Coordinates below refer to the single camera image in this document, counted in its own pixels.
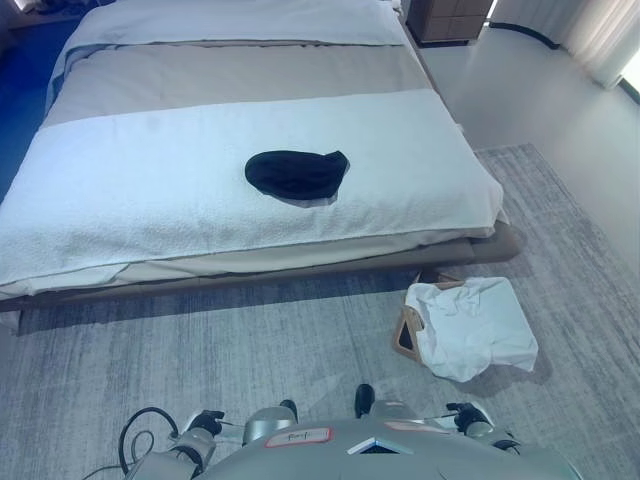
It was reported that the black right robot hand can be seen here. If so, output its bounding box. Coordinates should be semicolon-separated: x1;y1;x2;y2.
445;401;483;434

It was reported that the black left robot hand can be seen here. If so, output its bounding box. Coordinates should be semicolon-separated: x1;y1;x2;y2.
187;409;226;437

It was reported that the white cloth basket liner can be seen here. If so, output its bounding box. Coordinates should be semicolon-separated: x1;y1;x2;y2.
404;277;540;384

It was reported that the wooden laundry basket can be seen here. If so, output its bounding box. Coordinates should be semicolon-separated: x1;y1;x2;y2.
393;270;464;360

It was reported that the white textured bed blanket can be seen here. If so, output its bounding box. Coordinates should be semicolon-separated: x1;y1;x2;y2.
0;89;504;296

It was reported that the silver left robot leg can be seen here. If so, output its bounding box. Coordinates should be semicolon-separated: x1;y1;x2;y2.
241;399;300;447

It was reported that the silver robot leg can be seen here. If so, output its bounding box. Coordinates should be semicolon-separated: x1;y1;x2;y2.
353;383;424;425
241;399;300;447

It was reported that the silver right robot leg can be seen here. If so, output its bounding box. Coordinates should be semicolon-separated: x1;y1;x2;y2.
353;383;424;425

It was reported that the grey robot torso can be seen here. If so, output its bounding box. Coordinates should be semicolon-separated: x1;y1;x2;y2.
202;417;582;480

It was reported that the grey area rug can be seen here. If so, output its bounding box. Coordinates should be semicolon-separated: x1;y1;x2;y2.
0;143;640;480

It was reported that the black garment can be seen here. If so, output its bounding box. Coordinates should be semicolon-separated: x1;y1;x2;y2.
244;149;351;203

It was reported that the beige duvet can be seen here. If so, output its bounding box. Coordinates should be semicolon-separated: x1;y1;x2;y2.
37;39;438;133

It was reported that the white curtain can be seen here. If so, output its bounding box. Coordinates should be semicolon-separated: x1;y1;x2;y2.
488;0;640;91

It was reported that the brown wooden nightstand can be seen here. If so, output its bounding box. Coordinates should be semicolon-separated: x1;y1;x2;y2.
405;0;499;45

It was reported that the white pillow cover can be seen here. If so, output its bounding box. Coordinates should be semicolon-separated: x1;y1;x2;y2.
63;0;407;50

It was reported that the black cable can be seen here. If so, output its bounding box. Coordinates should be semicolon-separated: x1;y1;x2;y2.
82;407;181;480

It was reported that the bed with grey frame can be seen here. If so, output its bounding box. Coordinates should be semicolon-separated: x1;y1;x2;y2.
0;0;522;315

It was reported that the black curved floor rail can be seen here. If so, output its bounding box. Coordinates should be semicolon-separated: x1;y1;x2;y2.
488;18;640;100

